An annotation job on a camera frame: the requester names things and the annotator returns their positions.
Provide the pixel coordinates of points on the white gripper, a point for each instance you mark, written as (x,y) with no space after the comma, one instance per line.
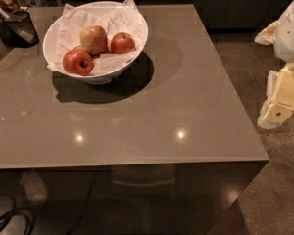
(290,33)

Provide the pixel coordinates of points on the red apple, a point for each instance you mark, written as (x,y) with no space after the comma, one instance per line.
(77,61)
(122,43)

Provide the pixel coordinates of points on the yellow-red apple middle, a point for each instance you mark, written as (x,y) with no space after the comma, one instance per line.
(94,39)

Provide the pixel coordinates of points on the white paper liner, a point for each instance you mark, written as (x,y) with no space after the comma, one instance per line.
(114,17)

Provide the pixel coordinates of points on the black mesh basket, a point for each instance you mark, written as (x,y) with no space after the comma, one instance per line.
(19,30)

